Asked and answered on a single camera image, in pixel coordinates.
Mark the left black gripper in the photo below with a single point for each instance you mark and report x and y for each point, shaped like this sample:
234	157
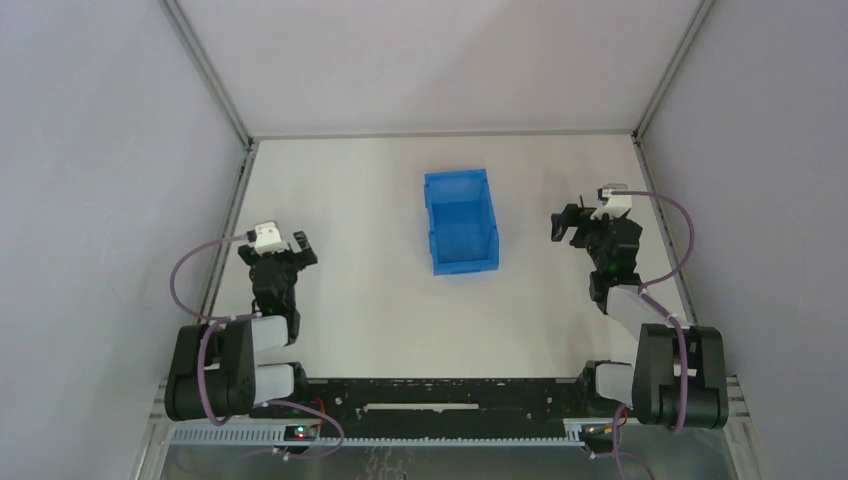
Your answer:
279	259

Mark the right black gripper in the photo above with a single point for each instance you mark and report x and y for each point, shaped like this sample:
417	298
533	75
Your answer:
584	228

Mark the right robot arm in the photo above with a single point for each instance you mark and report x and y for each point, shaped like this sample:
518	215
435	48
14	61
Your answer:
677	378

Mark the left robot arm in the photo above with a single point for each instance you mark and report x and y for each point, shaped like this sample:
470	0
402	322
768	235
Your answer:
215	371

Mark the blue plastic bin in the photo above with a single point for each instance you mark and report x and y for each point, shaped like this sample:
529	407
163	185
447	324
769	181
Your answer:
463	235

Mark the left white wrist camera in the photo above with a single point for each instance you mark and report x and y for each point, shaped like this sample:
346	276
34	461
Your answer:
266	238

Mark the aluminium frame right post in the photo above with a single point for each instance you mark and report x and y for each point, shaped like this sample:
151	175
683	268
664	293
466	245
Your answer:
690	34

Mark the aluminium frame post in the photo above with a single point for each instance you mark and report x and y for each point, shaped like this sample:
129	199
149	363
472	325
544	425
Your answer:
191	42
690	34

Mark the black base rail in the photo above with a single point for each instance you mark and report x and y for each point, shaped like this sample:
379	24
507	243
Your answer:
463	406

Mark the white cable duct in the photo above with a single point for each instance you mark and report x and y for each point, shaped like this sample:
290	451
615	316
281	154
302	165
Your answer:
243	435

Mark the aluminium frame left post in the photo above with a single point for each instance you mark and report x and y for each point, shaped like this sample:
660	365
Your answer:
191	42

